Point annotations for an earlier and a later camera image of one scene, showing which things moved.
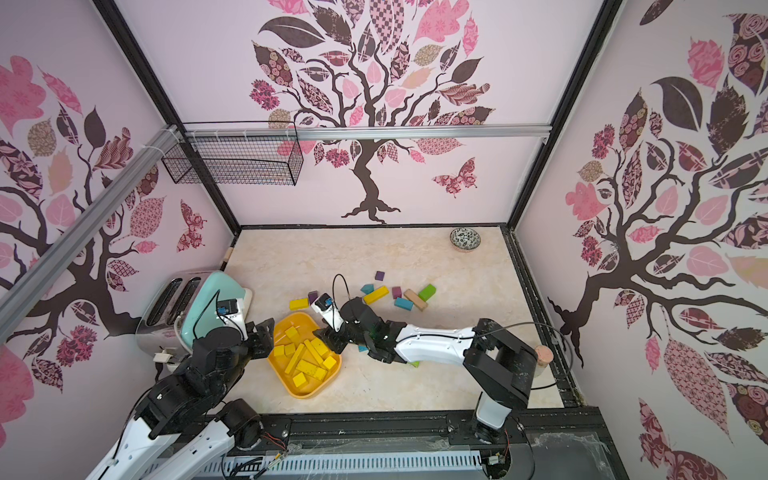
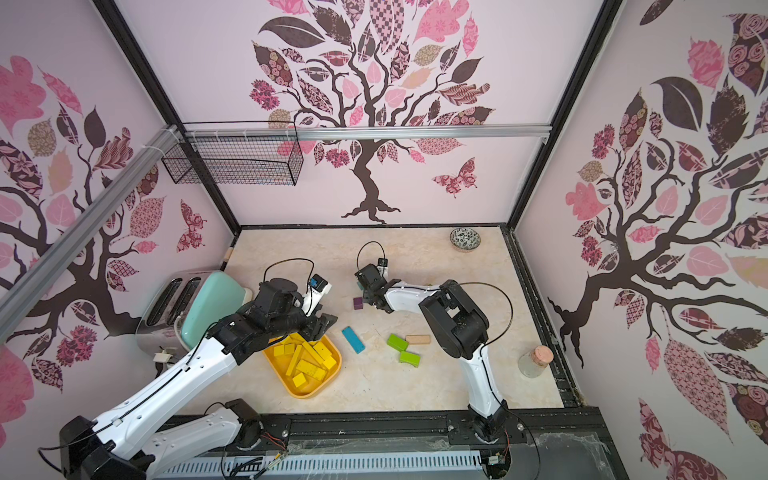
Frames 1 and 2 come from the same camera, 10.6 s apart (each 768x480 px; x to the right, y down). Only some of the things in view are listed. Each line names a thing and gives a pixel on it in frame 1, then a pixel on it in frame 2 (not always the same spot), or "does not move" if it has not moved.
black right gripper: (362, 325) to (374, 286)
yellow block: (299, 379) does not move
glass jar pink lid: (545, 357) does not move
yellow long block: (311, 369) does not move
